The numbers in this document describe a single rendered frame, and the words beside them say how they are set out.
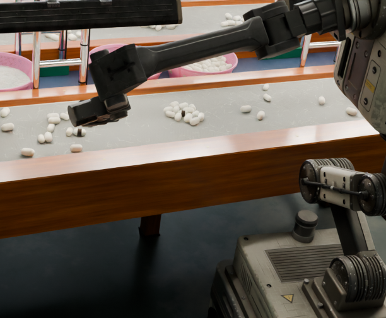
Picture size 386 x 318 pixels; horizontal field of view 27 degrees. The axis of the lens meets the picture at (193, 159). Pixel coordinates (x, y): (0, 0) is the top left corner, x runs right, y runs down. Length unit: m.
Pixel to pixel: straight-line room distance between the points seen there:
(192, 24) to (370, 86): 1.49
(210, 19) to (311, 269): 1.24
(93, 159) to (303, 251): 0.71
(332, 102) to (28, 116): 1.02
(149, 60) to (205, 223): 1.83
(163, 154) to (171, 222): 1.05
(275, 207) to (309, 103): 0.86
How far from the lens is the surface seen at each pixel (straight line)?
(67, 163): 2.15
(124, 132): 2.36
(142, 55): 1.50
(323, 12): 1.68
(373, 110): 1.76
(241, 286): 2.44
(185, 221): 3.26
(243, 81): 2.71
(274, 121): 2.54
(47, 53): 2.78
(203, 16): 3.24
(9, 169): 2.13
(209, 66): 2.82
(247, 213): 3.37
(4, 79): 2.62
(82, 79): 2.54
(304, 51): 2.86
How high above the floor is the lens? 1.95
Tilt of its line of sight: 32 degrees down
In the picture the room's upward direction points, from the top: 9 degrees clockwise
